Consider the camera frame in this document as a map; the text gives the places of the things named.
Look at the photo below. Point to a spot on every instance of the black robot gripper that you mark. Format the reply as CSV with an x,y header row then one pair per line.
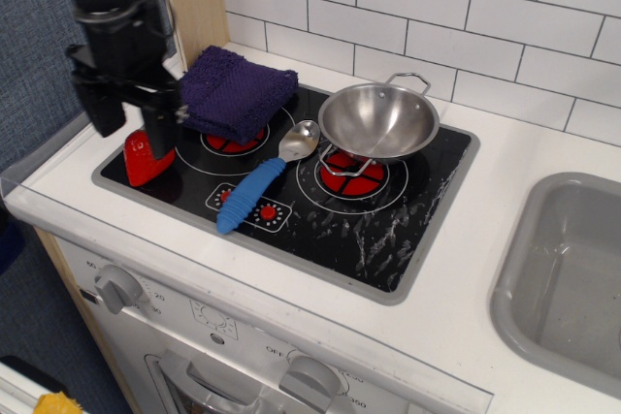
x,y
122,62

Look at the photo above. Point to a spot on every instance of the red toy strawberry pepper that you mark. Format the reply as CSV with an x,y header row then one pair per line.
x,y
141,166

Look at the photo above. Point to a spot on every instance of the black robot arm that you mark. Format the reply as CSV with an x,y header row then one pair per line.
x,y
122,63

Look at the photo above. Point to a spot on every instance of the purple folded towel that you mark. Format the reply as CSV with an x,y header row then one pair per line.
x,y
232,98

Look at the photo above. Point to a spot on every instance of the grey left oven knob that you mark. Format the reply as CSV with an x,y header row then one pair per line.
x,y
117,288

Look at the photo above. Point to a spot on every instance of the grey oven knob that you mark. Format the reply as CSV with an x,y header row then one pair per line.
x,y
312,383
117,288

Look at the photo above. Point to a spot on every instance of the stainless steel pot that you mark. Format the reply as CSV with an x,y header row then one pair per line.
x,y
377,123

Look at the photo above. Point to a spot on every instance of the white toy oven front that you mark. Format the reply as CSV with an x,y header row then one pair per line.
x,y
178,355

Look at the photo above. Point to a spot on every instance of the black toy stovetop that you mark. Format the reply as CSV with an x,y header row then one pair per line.
x,y
364,228

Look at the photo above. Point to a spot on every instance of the yellow object at corner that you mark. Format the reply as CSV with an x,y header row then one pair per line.
x,y
57,403

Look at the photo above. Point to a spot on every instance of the grey right oven knob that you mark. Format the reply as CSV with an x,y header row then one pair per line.
x,y
312,383

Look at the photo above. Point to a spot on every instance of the grey plastic sink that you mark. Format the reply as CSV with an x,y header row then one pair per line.
x,y
556,303

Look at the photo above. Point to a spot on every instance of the blue handled metal spoon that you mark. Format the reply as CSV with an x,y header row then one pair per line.
x,y
298,143

